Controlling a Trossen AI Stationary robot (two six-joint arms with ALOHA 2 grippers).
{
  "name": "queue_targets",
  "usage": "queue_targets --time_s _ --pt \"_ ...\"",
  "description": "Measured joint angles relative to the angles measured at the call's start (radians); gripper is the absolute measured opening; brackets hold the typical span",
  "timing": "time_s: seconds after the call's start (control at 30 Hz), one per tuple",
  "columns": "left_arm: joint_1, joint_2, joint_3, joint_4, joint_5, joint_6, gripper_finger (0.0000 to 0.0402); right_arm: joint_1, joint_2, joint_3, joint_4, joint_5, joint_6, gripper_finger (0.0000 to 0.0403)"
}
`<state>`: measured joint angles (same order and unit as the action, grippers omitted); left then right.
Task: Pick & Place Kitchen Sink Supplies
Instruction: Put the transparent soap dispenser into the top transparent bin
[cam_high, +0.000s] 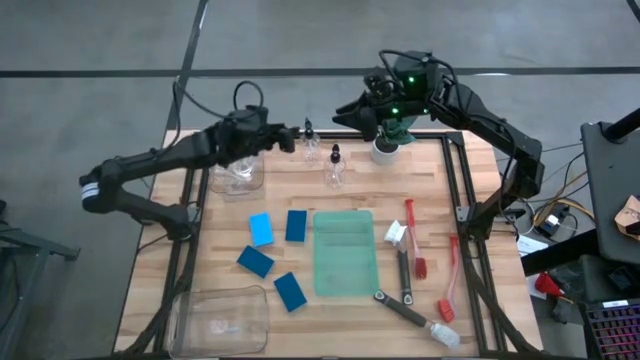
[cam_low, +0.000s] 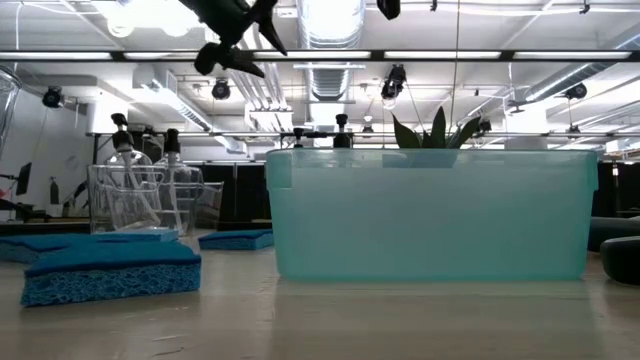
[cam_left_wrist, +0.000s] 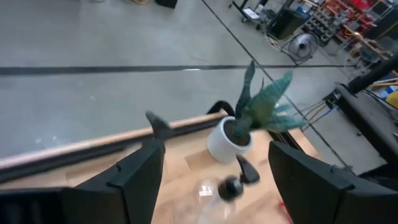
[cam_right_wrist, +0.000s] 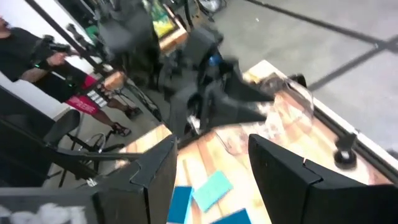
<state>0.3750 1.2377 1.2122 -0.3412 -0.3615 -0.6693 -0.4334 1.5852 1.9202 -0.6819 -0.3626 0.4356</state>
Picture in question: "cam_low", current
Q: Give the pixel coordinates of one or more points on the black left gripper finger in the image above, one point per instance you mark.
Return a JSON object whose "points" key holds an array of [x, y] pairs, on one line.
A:
{"points": [[237, 59], [267, 17]]}

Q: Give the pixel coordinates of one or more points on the light blue sponge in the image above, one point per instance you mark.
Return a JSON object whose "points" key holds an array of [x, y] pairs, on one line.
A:
{"points": [[150, 234]]}

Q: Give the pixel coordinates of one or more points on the dark blue sponge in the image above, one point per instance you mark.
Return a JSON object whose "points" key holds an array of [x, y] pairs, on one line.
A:
{"points": [[110, 280], [235, 241], [30, 245]]}

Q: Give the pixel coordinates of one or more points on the black ceiling spotlight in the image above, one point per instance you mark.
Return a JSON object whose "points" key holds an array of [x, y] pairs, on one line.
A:
{"points": [[221, 90], [52, 96], [576, 91]]}

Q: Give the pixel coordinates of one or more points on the green snake plant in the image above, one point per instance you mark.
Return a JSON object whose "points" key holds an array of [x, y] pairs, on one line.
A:
{"points": [[439, 130]]}

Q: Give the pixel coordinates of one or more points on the small clear plastic bin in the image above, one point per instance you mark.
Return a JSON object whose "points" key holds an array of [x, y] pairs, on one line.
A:
{"points": [[210, 200]]}

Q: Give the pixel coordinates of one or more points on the white round plant pot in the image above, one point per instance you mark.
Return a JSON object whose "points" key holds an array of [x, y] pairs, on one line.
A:
{"points": [[420, 159]]}

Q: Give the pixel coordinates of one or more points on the large clear plastic bin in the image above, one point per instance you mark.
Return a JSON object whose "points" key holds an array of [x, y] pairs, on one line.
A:
{"points": [[7, 100]]}

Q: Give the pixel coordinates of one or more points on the black background monitor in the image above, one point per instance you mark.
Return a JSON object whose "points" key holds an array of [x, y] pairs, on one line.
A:
{"points": [[23, 177]]}

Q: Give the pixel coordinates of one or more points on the black overhead frame beam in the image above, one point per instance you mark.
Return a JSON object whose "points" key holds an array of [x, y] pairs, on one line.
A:
{"points": [[377, 55]]}

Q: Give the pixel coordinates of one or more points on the silver ceiling air duct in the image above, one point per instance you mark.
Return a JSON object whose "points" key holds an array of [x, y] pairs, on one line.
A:
{"points": [[330, 30]]}

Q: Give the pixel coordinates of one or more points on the black hanging overhead camera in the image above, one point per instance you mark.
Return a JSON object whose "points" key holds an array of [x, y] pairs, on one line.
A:
{"points": [[395, 80]]}

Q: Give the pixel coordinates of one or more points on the black aluminium table frame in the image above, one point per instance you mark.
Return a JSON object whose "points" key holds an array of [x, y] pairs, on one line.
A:
{"points": [[45, 227]]}

